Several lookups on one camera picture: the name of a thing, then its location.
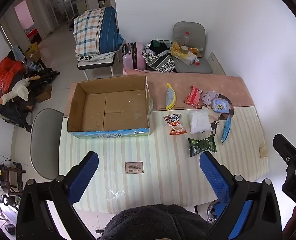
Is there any striped pink table mat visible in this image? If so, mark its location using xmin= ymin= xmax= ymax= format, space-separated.
xmin=58 ymin=74 xmax=269 ymax=214

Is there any person's right forearm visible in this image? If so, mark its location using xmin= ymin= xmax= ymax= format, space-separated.
xmin=283 ymin=204 xmax=296 ymax=240

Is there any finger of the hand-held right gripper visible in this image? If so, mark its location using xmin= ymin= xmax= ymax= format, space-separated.
xmin=273 ymin=134 xmax=296 ymax=167

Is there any red white panda snack packet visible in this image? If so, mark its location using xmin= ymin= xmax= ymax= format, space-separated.
xmin=163 ymin=114 xmax=188 ymax=136

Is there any yellow plastic bag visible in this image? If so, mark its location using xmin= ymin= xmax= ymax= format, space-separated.
xmin=170 ymin=42 xmax=183 ymax=56

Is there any clear plastic bottle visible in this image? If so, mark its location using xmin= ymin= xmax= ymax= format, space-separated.
xmin=182 ymin=31 xmax=191 ymax=48

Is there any light blue cloth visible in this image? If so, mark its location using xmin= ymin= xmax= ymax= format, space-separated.
xmin=13 ymin=45 xmax=25 ymax=62

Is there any white goose plush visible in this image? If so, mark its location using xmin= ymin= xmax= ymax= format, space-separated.
xmin=0 ymin=76 xmax=42 ymax=105

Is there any white board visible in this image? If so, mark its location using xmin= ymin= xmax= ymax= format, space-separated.
xmin=207 ymin=52 xmax=226 ymax=75

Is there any plaid folded quilt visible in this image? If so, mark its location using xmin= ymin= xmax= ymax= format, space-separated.
xmin=73 ymin=6 xmax=124 ymax=57

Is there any blue cartoon tissue pack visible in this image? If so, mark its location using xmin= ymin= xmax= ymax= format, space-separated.
xmin=211 ymin=99 xmax=230 ymax=113

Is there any dark wooden chair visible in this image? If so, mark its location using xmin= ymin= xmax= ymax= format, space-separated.
xmin=0 ymin=159 xmax=26 ymax=197

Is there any purple cloth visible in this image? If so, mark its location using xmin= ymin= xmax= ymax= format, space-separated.
xmin=200 ymin=90 xmax=220 ymax=107

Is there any black folded stroller frame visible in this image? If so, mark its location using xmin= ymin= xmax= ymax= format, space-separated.
xmin=0 ymin=67 xmax=61 ymax=133

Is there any white bench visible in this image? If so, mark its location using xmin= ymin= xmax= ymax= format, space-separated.
xmin=77 ymin=52 xmax=117 ymax=80

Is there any person's dark fleece clothing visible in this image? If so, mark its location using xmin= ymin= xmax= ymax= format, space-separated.
xmin=101 ymin=204 xmax=213 ymax=240

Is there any slim blue packet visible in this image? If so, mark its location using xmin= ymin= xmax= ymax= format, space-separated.
xmin=221 ymin=116 xmax=232 ymax=144

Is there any grey cushioned chair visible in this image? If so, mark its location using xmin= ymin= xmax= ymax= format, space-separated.
xmin=172 ymin=21 xmax=213 ymax=74

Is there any white folded cloth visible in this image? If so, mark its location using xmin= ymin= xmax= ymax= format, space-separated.
xmin=76 ymin=50 xmax=118 ymax=62

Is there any grey shell chair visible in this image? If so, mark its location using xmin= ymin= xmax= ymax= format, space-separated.
xmin=30 ymin=108 xmax=64 ymax=180

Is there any yellow banana-shaped pouch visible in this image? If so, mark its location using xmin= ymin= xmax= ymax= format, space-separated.
xmin=165 ymin=83 xmax=177 ymax=110

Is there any pink suitcase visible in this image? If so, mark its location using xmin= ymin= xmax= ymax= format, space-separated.
xmin=121 ymin=42 xmax=146 ymax=70

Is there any yellow cardboard box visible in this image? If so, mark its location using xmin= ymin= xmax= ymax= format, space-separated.
xmin=25 ymin=42 xmax=41 ymax=62

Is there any black white patterned bag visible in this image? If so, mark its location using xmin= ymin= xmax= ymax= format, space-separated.
xmin=141 ymin=39 xmax=176 ymax=73

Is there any brown cardboard box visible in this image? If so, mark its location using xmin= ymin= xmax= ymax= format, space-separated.
xmin=35 ymin=82 xmax=53 ymax=103

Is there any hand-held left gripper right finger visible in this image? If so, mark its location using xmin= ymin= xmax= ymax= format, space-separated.
xmin=199 ymin=151 xmax=282 ymax=240

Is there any green snack packet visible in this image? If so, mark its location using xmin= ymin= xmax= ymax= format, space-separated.
xmin=188 ymin=135 xmax=217 ymax=157

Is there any white soft pouch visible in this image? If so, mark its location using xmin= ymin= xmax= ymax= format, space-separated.
xmin=187 ymin=109 xmax=212 ymax=134

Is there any orange plastic bag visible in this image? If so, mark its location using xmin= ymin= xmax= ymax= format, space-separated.
xmin=0 ymin=57 xmax=25 ymax=100

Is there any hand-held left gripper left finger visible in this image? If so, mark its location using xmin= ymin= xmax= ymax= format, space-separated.
xmin=16 ymin=151 xmax=99 ymax=240

